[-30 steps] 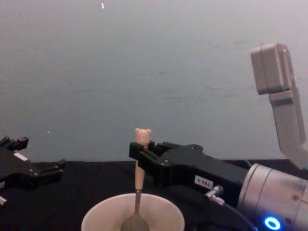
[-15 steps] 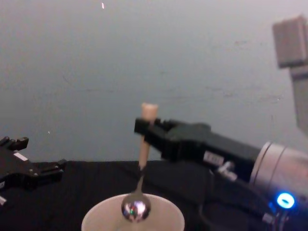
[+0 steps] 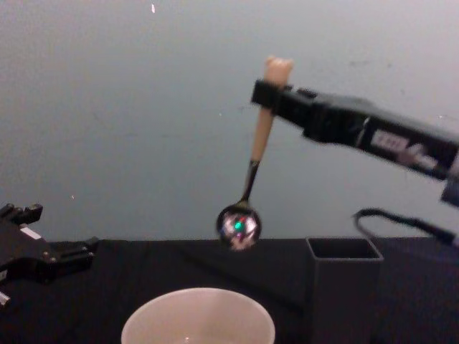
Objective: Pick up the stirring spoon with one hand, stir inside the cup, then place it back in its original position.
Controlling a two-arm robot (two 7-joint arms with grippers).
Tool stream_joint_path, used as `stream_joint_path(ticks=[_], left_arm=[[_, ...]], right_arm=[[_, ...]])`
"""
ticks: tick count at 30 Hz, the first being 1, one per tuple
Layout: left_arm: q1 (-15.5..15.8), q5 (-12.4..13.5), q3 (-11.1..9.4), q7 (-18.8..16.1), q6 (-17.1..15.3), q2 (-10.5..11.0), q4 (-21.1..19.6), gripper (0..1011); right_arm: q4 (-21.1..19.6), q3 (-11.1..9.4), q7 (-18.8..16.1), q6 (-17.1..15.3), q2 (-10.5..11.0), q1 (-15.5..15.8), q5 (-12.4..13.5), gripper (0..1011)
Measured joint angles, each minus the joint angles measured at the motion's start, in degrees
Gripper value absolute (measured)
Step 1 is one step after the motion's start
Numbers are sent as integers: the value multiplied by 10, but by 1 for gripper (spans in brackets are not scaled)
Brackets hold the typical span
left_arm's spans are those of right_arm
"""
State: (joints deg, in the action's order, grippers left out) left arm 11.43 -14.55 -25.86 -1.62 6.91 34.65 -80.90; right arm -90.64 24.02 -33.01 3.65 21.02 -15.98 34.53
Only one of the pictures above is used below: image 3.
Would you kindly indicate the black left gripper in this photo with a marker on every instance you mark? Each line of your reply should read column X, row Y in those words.
column 21, row 256

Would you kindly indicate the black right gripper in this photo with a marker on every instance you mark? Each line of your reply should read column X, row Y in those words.
column 358, row 122

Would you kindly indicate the black table cloth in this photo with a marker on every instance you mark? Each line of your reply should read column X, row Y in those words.
column 71, row 315

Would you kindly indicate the white round bowl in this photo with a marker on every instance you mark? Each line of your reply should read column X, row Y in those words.
column 197, row 319

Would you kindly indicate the dark square tube holder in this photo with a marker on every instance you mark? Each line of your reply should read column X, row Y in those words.
column 344, row 294

